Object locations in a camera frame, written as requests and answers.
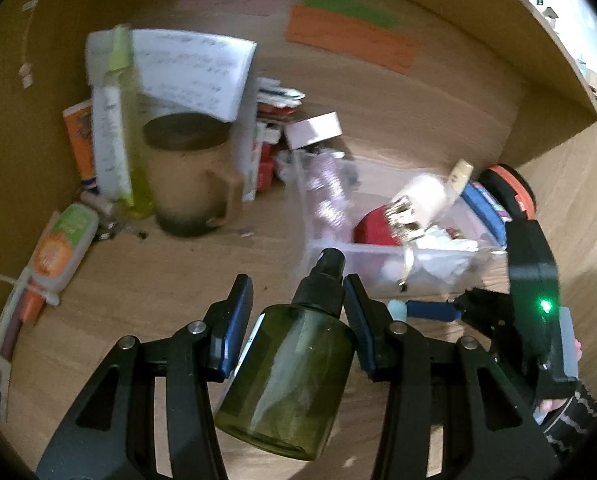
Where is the orange pen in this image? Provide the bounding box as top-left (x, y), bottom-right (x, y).
top-left (0, 270), bottom-right (49, 361)

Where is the green sticky note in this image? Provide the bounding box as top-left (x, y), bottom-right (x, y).
top-left (303, 0), bottom-right (400, 29)

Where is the brown mug with dark lid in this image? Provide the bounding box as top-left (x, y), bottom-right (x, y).
top-left (142, 112), bottom-right (244, 237)

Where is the blue patchwork pouch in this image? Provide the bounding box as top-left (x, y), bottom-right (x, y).
top-left (463, 183), bottom-right (508, 248)

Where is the white handwritten paper sheet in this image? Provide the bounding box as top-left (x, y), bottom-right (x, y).
top-left (130, 29), bottom-right (258, 122)

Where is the white printed tube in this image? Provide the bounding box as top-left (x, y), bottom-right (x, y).
top-left (86, 30), bottom-right (134, 202)

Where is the person's right forearm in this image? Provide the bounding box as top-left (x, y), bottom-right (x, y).
top-left (541, 382), bottom-right (597, 466)

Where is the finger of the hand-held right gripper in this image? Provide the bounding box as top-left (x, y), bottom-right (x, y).
top-left (453, 287), bottom-right (518, 343)
top-left (406, 300), bottom-right (463, 322)

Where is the black case with orange zip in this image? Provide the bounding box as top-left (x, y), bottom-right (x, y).
top-left (479, 163), bottom-right (537, 222)

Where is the yellow green bottle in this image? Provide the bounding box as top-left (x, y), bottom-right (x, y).
top-left (107, 24), bottom-right (155, 220)

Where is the small pink box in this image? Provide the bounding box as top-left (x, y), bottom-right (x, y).
top-left (284, 112), bottom-right (342, 149)

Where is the dark green spray bottle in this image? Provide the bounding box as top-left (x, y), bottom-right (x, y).
top-left (214, 247), bottom-right (355, 462)

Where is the white cloth pouch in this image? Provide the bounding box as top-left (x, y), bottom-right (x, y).
top-left (383, 230), bottom-right (482, 288)

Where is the cream lotion bottle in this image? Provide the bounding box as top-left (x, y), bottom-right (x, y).
top-left (447, 159), bottom-right (475, 202)

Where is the red soft item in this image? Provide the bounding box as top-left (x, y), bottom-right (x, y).
top-left (355, 206), bottom-right (405, 247)

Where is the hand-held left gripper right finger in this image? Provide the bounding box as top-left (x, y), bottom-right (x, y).
top-left (343, 274), bottom-right (563, 480)

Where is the person's right hand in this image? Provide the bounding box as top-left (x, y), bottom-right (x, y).
top-left (539, 337), bottom-right (584, 418)

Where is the orange sticky note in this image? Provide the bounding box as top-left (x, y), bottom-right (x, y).
top-left (285, 5), bottom-right (420, 77)

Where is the orange tube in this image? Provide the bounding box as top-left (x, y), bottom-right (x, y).
top-left (62, 100), bottom-right (98, 189)

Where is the white bottle with gold cap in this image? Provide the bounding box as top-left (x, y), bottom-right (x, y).
top-left (386, 172), bottom-right (454, 243)

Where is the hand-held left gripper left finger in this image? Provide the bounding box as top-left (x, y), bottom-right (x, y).
top-left (36, 274), bottom-right (254, 480)

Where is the clear plastic container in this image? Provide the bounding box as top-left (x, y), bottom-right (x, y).
top-left (284, 150), bottom-right (502, 306)

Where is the green and orange wipes pack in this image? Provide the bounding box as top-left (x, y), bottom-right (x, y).
top-left (30, 202), bottom-right (100, 295)

